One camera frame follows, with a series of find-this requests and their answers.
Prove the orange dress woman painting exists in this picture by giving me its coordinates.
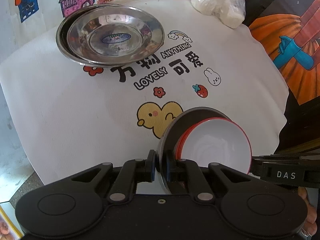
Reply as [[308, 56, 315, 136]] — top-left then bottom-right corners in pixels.
[[249, 0, 319, 105]]

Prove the white printed tablecloth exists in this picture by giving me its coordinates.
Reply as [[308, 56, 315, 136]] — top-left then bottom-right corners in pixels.
[[1, 0, 289, 184]]

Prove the steel plate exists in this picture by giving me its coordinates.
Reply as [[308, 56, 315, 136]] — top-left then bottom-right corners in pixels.
[[66, 4, 164, 66], [55, 4, 123, 68]]

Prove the white ceramic bowl back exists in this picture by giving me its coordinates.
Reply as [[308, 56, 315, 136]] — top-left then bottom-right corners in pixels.
[[181, 119, 252, 174]]

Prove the person's right hand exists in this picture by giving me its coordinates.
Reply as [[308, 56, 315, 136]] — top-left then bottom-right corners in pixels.
[[298, 187, 317, 237]]

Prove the white ceramic bowl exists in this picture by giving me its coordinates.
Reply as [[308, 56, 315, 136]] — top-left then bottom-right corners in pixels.
[[174, 117, 228, 160], [181, 119, 252, 174]]

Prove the white ceramic bowl front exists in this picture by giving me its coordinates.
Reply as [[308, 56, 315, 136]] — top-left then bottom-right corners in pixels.
[[174, 117, 228, 160]]

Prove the plastic bag of buns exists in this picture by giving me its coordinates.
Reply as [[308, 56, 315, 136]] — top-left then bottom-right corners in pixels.
[[190, 0, 246, 29]]

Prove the deep steel bowl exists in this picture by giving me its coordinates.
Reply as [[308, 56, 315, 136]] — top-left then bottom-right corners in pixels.
[[156, 107, 229, 194]]

